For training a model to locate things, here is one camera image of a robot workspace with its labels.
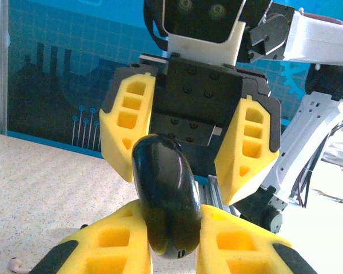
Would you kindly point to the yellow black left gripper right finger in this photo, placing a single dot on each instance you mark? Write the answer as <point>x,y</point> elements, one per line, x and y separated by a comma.
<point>208,257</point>

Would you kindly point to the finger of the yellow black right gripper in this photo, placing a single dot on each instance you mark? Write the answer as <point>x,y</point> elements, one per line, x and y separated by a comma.
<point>111,134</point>
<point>237,171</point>

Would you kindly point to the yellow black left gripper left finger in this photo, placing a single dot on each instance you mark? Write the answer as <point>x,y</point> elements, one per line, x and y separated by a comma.
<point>137,257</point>

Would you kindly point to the earbuds charging case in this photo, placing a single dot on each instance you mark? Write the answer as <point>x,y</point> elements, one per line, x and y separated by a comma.
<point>163,185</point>

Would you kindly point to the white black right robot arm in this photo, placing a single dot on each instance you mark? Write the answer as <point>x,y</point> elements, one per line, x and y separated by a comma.
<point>303,128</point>

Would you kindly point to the long aluminium frame rail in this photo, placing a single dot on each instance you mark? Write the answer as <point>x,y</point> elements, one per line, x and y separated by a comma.
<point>214,194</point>

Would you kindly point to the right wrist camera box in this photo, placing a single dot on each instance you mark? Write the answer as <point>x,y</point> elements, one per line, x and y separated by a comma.
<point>200,17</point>

